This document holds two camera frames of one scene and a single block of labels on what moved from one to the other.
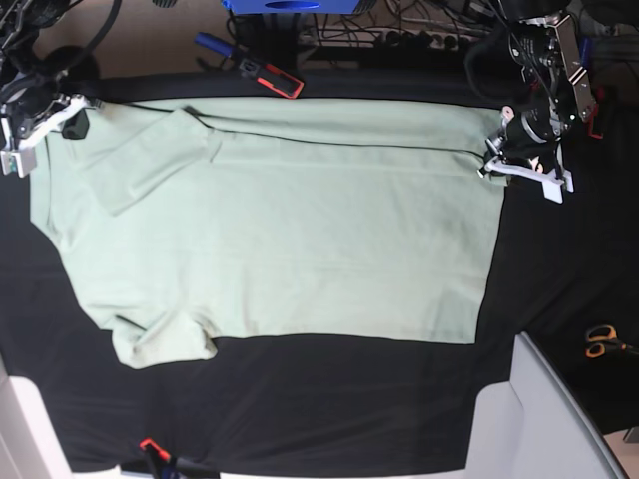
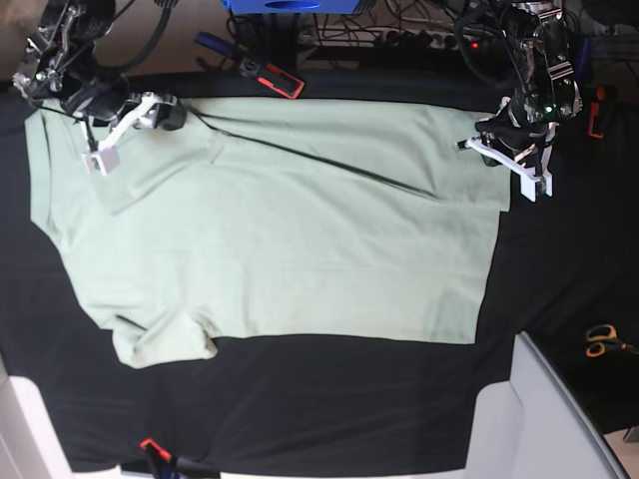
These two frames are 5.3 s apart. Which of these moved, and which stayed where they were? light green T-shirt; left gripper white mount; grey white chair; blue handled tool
Moved: left gripper white mount
Stayed: light green T-shirt; blue handled tool; grey white chair
